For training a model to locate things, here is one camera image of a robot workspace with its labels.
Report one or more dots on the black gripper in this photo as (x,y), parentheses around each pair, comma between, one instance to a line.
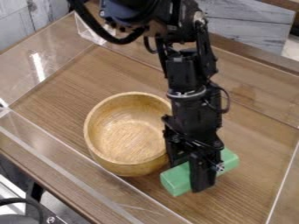
(191,136)

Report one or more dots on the green rectangular block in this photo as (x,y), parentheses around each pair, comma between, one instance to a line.
(174,179)

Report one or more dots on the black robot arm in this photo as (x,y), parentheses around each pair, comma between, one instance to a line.
(173,28)

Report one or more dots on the brown wooden bowl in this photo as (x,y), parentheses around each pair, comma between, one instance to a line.
(122,133)

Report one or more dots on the black table leg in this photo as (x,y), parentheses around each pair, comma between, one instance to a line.
(36,192)

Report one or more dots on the black metal base bracket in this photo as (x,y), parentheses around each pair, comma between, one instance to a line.
(36,211)

